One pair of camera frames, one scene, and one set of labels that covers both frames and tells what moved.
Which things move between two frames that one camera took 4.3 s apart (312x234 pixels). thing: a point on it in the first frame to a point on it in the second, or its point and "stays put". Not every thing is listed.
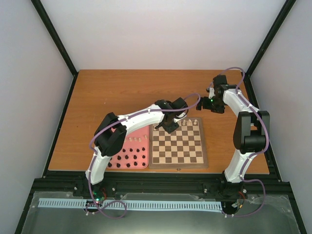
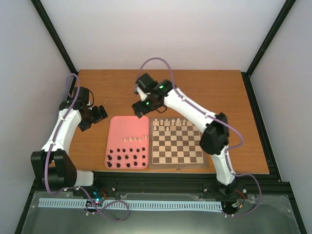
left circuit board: (99, 194) stays put
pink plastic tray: (135, 154) stays put
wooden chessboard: (185, 147) stays put
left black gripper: (171, 129) to (84, 126)
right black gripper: (220, 109) to (143, 110)
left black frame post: (56, 37) stays put
